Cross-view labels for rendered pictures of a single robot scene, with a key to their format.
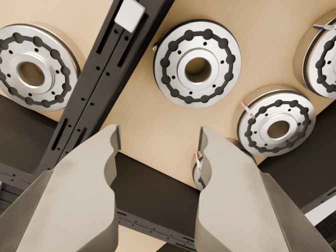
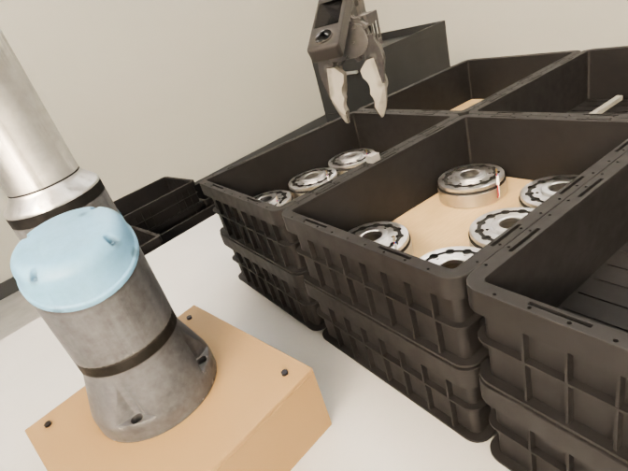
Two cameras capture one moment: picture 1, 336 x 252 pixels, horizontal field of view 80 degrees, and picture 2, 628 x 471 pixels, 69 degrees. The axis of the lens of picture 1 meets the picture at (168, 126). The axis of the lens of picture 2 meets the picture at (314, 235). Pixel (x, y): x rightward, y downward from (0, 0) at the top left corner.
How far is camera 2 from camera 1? 0.68 m
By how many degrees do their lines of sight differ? 38
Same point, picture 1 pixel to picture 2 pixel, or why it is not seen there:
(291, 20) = not seen: hidden behind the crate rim
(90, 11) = (423, 215)
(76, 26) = (438, 209)
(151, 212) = (402, 121)
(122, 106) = not seen: hidden behind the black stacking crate
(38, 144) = (478, 142)
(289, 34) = not seen: hidden behind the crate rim
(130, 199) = (415, 125)
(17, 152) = (481, 130)
